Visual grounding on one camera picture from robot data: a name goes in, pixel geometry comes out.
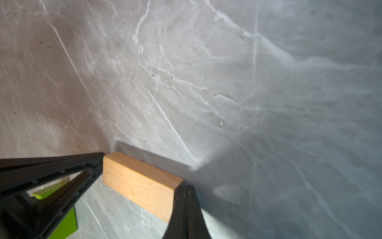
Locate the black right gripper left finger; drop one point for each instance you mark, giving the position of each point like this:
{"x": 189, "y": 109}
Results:
{"x": 25, "y": 217}

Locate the engraved natural wood block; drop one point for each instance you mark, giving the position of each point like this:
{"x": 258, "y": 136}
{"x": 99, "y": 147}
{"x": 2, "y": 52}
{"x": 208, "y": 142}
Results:
{"x": 150, "y": 187}

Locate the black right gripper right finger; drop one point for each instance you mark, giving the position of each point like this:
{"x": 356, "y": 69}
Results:
{"x": 187, "y": 221}

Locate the green wood block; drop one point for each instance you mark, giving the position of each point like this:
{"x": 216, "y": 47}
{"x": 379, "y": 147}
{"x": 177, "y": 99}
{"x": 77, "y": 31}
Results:
{"x": 68, "y": 224}

